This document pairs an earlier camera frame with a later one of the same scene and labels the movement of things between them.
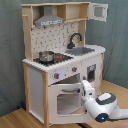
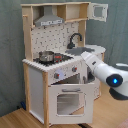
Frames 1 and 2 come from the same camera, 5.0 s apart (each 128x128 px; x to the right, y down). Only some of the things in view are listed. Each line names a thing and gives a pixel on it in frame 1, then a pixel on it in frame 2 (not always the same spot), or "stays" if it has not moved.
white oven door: x=66 y=105 stays
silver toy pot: x=46 y=56 stays
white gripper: x=88 y=91 to x=90 y=60
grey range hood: x=48 y=18 stays
